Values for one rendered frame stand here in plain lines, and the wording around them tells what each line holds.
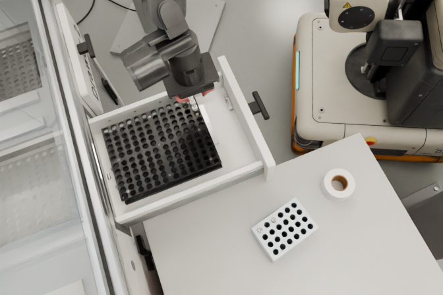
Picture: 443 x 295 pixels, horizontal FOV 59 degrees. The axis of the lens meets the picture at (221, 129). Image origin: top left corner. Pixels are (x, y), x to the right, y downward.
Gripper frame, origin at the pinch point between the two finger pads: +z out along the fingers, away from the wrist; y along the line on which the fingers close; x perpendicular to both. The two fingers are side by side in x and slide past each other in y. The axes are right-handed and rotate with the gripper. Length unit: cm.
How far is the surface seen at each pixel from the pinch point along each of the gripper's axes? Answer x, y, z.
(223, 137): -6.5, 3.3, 12.7
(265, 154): -16.5, 9.3, 3.1
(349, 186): -27.0, 26.3, 15.5
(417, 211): -37, 64, 72
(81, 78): 15.7, -22.9, 4.3
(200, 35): 81, 18, 97
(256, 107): -5.3, 12.0, 5.3
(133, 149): -4.4, -16.4, 6.3
